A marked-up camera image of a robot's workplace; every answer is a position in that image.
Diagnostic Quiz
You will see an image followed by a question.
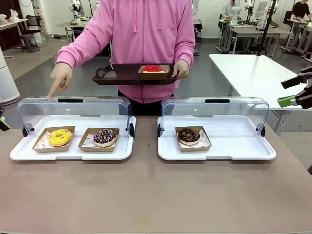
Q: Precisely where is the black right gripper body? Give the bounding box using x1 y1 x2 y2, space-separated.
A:
295 65 312 111

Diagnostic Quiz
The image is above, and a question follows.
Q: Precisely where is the dark brown serving tray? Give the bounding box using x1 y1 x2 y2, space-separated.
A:
92 63 180 86

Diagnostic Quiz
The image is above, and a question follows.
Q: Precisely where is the cardboard box of red donut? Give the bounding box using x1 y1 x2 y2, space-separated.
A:
137 65 170 79

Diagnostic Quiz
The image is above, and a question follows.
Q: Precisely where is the red glazed donut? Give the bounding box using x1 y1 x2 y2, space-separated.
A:
142 65 163 74

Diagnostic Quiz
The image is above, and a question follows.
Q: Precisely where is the person's left forearm pink sleeve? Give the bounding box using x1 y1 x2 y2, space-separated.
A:
174 36 195 66

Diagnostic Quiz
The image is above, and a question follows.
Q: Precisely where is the cardboard box of yellow donut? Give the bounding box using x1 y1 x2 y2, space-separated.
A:
33 126 76 154

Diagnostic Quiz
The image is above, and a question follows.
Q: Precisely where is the yellow sprinkled donut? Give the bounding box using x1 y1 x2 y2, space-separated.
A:
47 128 73 147

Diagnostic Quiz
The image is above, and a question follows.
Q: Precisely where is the seated person in white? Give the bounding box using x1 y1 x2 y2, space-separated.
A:
221 0 242 21

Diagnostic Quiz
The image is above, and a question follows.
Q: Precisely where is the cardboard box of sprinkled donut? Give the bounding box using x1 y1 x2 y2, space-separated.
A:
78 127 120 153

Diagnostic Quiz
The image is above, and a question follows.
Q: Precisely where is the cardboard box of chocolate donut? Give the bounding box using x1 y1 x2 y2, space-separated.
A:
175 126 212 153

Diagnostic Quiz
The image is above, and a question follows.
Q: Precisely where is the chocolate donut with coloured sprinkles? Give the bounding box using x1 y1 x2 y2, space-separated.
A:
94 129 118 148

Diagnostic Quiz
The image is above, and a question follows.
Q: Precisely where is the chocolate glazed donut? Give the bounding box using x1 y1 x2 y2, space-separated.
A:
177 128 201 146

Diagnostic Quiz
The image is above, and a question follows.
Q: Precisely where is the person in pink hoodie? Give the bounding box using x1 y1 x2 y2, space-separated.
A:
56 0 196 117

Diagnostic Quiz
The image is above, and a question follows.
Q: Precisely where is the person's right hand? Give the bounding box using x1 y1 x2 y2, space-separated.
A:
47 62 74 99

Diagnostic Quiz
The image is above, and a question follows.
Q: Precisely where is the person's left hand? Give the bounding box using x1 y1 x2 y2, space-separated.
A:
174 60 190 80

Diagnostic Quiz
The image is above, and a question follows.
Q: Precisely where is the white table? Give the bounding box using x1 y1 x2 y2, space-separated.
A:
209 54 312 136

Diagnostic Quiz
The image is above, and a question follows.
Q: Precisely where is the white cylindrical appliance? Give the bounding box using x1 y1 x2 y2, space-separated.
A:
0 46 21 105

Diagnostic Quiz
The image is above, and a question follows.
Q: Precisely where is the grey workbench desk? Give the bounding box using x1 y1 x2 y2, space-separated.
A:
229 26 291 58

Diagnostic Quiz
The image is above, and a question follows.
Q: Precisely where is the white display tray base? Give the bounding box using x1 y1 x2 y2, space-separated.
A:
157 115 277 161
10 115 137 161

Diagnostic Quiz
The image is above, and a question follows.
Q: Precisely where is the clear display lid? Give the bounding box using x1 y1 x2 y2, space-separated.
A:
157 97 270 137
17 96 135 138

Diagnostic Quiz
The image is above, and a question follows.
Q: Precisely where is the white-topped desk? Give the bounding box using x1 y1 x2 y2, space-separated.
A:
0 18 29 59

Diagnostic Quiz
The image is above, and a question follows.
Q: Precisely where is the black chair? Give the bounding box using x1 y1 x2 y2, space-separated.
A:
19 14 42 53

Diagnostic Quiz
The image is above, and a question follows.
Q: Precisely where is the grey desk with robot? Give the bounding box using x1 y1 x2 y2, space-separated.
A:
56 21 93 44

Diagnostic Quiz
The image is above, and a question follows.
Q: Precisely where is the black camera stand pole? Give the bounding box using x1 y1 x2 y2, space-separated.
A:
255 0 280 57

